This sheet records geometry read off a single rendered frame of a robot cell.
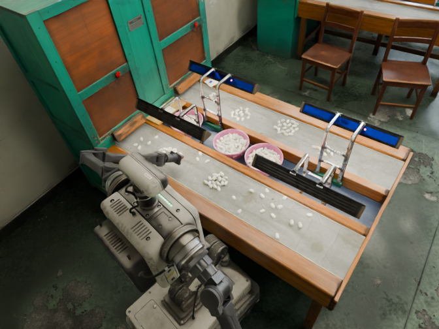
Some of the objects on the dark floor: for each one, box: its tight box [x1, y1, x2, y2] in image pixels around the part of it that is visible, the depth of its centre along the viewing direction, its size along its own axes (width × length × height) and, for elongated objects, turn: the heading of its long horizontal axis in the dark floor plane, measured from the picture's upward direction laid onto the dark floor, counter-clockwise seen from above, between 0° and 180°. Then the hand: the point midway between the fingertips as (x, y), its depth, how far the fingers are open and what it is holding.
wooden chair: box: [299, 2, 365, 102], centre depth 363 cm, size 44×43×91 cm
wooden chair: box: [371, 17, 439, 119], centre depth 331 cm, size 44×43×91 cm
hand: (183, 157), depth 227 cm, fingers closed
